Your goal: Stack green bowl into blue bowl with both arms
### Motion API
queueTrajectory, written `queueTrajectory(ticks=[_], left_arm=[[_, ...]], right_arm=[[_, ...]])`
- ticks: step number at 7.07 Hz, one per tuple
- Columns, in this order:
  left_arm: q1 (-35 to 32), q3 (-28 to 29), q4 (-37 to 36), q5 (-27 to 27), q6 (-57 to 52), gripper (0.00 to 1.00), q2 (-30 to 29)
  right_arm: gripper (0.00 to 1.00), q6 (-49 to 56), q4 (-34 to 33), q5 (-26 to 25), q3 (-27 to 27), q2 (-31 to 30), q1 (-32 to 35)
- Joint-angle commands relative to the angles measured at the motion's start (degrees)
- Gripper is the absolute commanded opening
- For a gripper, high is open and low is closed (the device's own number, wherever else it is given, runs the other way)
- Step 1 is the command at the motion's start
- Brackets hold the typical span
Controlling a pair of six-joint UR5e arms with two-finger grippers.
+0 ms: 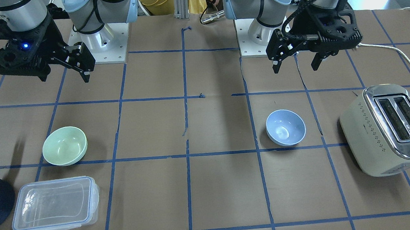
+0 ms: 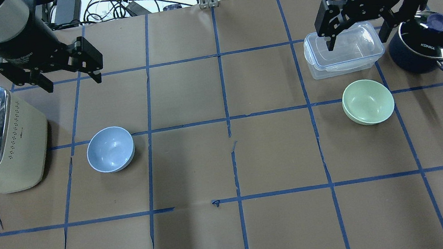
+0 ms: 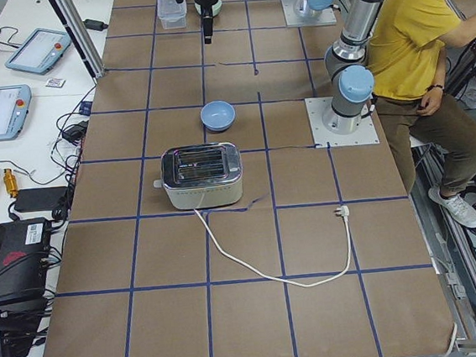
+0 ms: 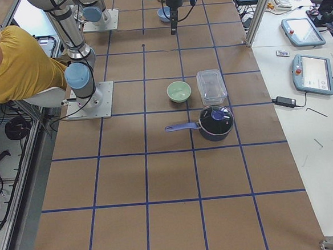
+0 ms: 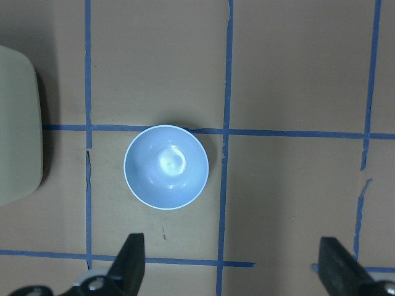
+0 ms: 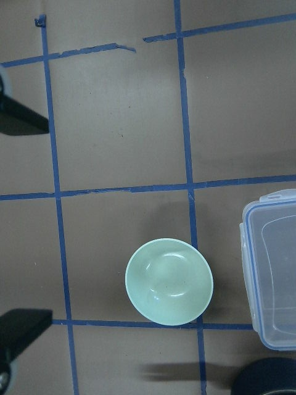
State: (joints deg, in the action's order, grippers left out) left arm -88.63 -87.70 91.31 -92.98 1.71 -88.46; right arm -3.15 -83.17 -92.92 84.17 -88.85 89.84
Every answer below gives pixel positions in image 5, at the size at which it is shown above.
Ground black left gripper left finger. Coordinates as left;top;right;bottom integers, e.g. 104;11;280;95
107;233;145;295

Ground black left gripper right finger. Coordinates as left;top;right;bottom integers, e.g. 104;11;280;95
318;237;374;295

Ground blue bowl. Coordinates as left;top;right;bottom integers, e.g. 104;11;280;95
123;125;209;210

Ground white toaster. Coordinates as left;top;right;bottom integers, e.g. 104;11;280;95
1;46;43;206

